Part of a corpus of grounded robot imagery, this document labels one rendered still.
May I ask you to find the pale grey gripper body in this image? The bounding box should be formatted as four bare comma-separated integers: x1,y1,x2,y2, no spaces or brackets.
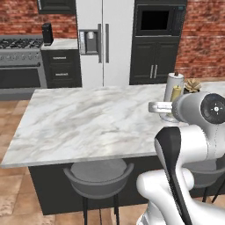
148,100,173,114

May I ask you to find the yellow candle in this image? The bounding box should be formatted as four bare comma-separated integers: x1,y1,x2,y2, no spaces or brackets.
171,84,183,103

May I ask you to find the black drawer cabinet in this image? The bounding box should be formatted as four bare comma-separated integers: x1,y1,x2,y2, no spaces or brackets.
40,38,83,89

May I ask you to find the dark island counter base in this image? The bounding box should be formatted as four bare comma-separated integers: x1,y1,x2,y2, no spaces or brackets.
27,154,225,217

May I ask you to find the potted succulent plant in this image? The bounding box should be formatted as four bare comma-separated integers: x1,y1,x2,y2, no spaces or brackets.
183,77,203,95

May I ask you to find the black tall cupboard unit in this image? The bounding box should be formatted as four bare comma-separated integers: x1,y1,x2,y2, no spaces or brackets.
129,0,188,86

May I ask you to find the white double door fridge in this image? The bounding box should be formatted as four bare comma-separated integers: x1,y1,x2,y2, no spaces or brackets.
75,0,136,89

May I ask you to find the grey bar stool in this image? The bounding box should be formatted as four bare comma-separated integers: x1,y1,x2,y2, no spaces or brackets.
182,154,225,204
62,158,135,225

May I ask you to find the black built-in microwave oven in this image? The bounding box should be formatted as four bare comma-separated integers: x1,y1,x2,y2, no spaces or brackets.
134,3,187,38

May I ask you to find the black cylindrical jar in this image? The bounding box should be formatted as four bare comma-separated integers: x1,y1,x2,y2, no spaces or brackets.
40,22,54,47

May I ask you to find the steel range cooker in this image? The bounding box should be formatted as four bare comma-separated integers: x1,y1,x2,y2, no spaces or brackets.
0,34,48,91

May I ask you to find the black wall cupboard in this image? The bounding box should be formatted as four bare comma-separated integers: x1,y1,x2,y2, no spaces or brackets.
36,0,77,16

